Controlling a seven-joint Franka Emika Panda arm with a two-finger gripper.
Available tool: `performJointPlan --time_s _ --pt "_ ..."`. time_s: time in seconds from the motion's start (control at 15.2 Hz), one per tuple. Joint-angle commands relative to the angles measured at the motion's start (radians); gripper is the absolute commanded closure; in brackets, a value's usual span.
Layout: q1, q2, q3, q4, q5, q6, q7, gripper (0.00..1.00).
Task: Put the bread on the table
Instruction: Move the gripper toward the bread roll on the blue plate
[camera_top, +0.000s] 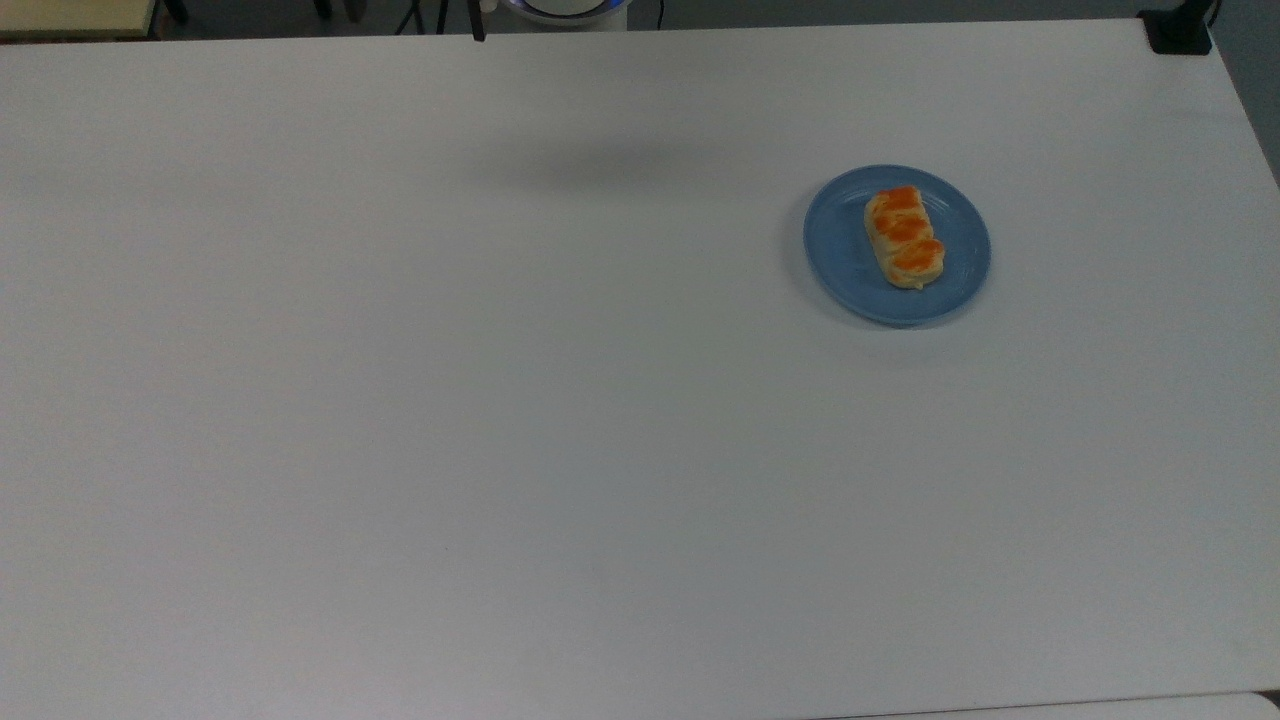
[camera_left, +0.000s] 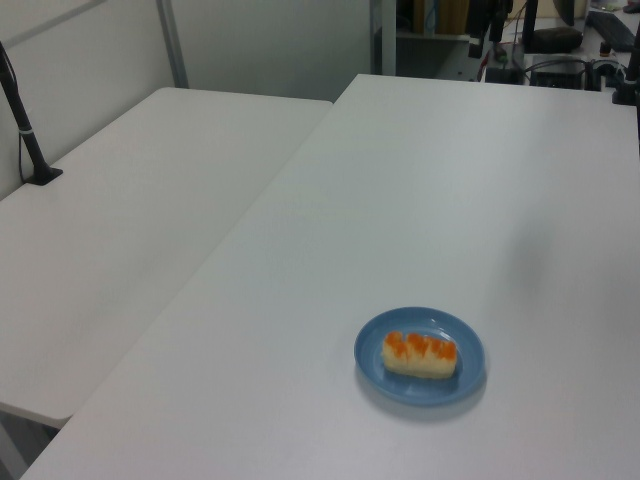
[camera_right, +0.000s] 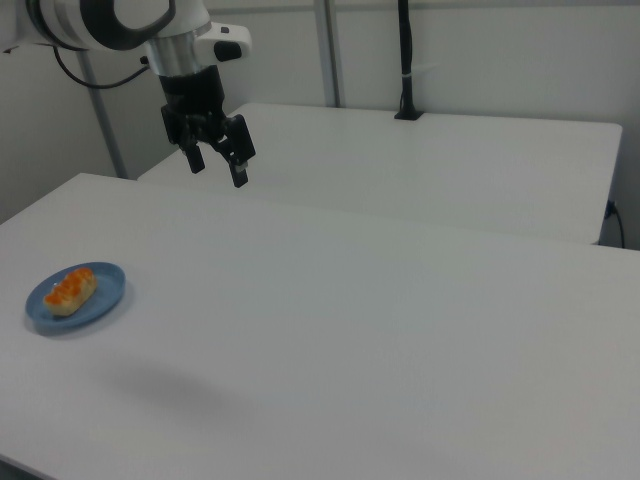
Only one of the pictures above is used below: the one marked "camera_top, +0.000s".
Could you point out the orange glazed bread loaf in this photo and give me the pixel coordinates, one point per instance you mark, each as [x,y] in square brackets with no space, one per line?
[905,240]

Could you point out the blue round plate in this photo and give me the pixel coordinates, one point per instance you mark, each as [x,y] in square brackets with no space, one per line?
[840,260]

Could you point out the short black pole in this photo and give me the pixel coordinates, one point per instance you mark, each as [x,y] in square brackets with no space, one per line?
[477,20]

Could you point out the light wooden table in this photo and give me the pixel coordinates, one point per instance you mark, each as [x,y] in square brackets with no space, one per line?
[70,15]

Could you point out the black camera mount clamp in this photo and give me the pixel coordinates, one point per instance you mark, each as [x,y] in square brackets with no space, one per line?
[1180,35]

